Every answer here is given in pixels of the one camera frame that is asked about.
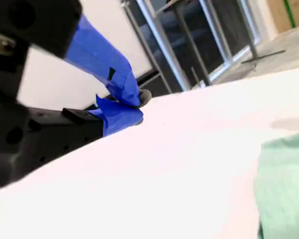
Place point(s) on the white-framed window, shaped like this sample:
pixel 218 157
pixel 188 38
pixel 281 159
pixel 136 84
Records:
pixel 221 32

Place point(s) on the grey metal frame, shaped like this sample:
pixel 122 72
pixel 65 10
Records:
pixel 164 44

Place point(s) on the pale green T-shirt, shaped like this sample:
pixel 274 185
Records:
pixel 284 184

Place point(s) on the green tape strip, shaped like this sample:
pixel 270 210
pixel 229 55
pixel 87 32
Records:
pixel 289 12

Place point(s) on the wooden board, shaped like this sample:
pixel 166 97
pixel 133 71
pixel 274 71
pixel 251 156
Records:
pixel 289 12

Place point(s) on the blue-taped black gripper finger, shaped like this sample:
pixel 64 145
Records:
pixel 119 118
pixel 99 57

